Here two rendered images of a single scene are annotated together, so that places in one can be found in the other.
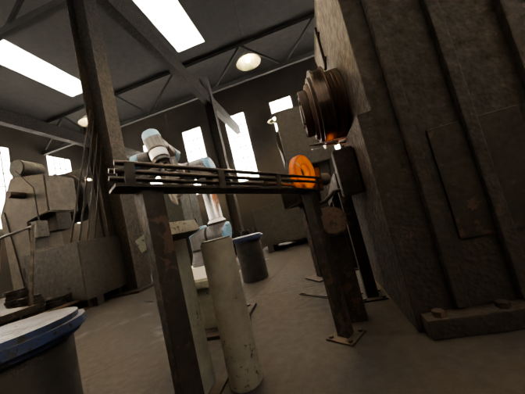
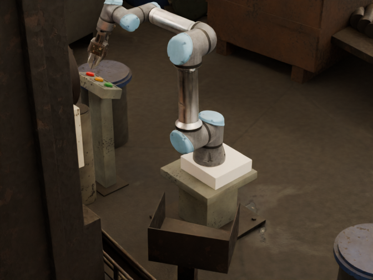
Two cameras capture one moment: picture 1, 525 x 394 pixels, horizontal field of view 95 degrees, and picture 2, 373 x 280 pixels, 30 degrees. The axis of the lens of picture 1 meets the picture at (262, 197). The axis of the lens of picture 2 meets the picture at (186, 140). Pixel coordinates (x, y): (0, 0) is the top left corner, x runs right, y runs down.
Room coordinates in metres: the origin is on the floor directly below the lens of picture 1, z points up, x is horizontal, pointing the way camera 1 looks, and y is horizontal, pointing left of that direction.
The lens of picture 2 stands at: (3.04, -1.76, 2.12)
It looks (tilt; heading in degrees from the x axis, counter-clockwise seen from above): 32 degrees down; 127
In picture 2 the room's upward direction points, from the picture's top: straight up
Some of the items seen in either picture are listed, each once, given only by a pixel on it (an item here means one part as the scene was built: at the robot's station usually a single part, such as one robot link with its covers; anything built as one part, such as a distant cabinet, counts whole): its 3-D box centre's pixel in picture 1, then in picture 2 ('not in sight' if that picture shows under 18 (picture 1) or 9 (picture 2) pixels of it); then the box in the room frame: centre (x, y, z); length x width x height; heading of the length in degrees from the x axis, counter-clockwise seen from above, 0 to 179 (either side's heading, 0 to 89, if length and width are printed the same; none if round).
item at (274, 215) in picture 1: (288, 221); not in sight; (4.26, -0.34, 0.39); 1.03 x 0.83 x 0.79; 83
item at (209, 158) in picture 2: (203, 256); (209, 148); (1.52, 0.44, 0.41); 0.15 x 0.15 x 0.10
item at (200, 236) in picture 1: (200, 237); (209, 127); (1.52, 0.44, 0.53); 0.13 x 0.12 x 0.14; 82
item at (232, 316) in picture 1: (230, 308); (80, 155); (0.92, 0.21, 0.26); 0.12 x 0.12 x 0.52
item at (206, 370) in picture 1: (183, 306); (102, 132); (0.91, 0.38, 0.31); 0.24 x 0.16 x 0.62; 169
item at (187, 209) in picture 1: (185, 227); not in sight; (4.81, 1.64, 0.75); 0.70 x 0.48 x 1.50; 169
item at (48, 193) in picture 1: (52, 226); not in sight; (4.83, 4.28, 1.42); 1.43 x 1.22 x 2.85; 84
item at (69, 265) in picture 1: (98, 267); not in sight; (3.58, 2.60, 0.43); 1.23 x 0.93 x 0.87; 167
